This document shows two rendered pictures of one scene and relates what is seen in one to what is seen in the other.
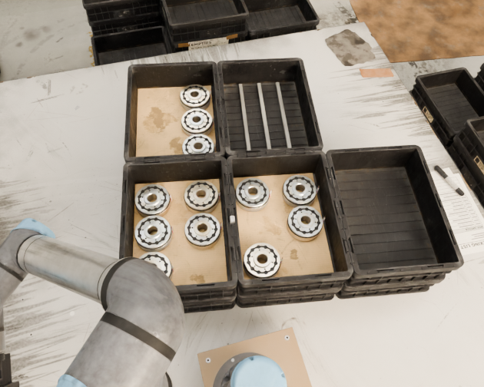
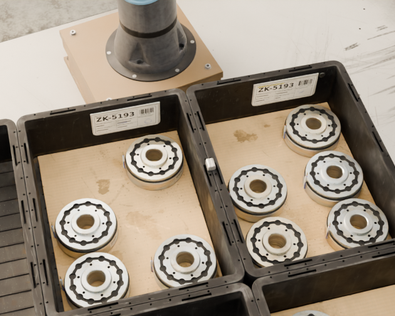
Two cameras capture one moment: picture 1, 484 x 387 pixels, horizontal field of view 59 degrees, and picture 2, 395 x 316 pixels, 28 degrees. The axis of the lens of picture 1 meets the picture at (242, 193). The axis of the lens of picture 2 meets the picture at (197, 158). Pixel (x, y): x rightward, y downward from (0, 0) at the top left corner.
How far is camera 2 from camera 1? 1.29 m
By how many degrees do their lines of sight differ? 67
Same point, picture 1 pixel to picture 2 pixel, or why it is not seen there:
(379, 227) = not seen: outside the picture
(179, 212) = (306, 225)
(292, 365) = (101, 78)
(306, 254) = (83, 189)
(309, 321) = not seen: hidden behind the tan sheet
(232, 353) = (179, 77)
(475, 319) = not seen: outside the picture
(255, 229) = (170, 215)
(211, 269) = (228, 150)
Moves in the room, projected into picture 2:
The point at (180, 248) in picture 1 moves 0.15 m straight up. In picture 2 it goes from (283, 172) to (293, 118)
